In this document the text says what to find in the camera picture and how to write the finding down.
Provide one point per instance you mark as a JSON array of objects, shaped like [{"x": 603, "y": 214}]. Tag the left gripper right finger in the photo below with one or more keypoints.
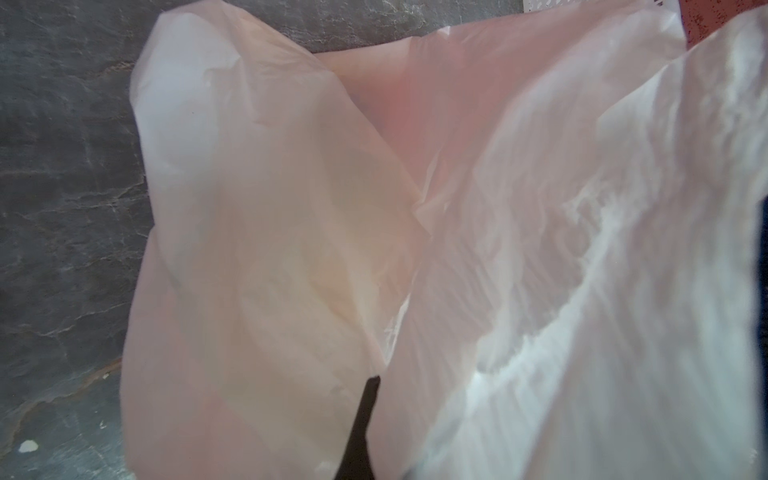
[{"x": 761, "y": 329}]

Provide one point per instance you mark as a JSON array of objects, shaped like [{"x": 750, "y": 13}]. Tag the white plastic bag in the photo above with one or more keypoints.
[{"x": 540, "y": 232}]

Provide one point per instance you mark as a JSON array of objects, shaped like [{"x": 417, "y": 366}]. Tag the white perforated plastic basket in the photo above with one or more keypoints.
[{"x": 530, "y": 6}]

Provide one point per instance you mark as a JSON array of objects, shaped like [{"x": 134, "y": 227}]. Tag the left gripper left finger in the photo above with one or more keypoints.
[{"x": 355, "y": 463}]

